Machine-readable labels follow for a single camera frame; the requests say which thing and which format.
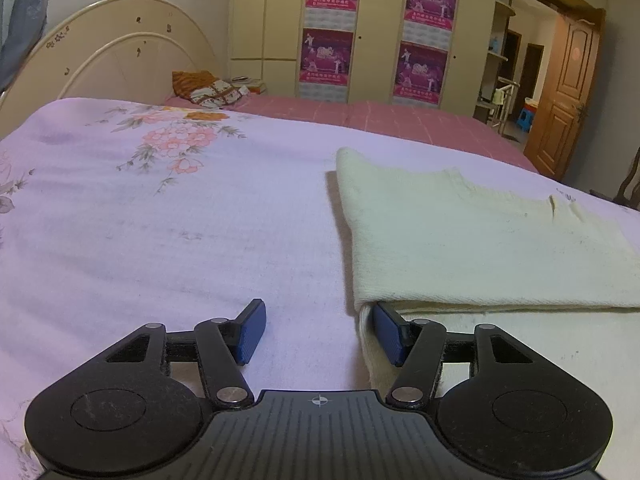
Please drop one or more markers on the cream glossy wardrobe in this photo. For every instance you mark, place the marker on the cream glossy wardrobe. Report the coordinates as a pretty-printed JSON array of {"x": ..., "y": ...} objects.
[{"x": 380, "y": 35}]

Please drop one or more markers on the orange patterned pillow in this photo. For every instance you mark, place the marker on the orange patterned pillow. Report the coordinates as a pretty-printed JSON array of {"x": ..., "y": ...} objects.
[{"x": 217, "y": 94}]

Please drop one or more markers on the cream arched headboard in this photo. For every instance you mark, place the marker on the cream arched headboard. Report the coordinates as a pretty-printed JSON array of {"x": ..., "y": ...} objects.
[{"x": 125, "y": 62}]

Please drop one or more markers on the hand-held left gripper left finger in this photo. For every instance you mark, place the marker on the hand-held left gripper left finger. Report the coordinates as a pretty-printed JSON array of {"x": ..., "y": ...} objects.
[{"x": 252, "y": 331}]

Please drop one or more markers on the stack of books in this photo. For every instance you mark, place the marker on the stack of books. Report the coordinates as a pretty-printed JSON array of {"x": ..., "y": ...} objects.
[{"x": 250, "y": 84}]

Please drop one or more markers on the blue plastic stool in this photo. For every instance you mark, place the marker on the blue plastic stool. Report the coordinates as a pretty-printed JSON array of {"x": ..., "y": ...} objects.
[{"x": 526, "y": 119}]

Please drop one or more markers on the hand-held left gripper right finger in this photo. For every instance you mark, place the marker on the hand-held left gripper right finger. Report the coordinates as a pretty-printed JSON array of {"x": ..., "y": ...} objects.
[{"x": 386, "y": 334}]

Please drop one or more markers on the orange patterned cloth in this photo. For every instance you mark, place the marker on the orange patterned cloth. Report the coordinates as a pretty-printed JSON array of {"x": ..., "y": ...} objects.
[{"x": 192, "y": 82}]

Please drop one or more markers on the brown wooden door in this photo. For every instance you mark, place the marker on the brown wooden door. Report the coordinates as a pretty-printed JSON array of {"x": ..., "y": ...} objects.
[{"x": 567, "y": 90}]

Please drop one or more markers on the lilac floral bedsheet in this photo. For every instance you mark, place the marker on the lilac floral bedsheet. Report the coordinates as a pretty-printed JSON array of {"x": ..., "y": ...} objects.
[{"x": 190, "y": 240}]

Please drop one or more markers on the cream towel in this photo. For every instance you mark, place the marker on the cream towel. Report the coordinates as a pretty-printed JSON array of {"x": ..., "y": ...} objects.
[{"x": 450, "y": 240}]

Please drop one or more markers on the pink checked mattress sheet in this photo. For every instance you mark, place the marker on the pink checked mattress sheet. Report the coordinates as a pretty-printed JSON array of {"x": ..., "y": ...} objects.
[{"x": 400, "y": 124}]

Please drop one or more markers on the grey blue curtain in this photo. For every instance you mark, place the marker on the grey blue curtain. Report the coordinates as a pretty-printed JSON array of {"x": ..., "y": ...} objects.
[{"x": 25, "y": 20}]

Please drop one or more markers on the dark wooden chair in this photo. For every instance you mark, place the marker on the dark wooden chair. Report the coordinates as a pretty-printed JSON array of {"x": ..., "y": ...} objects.
[{"x": 629, "y": 185}]

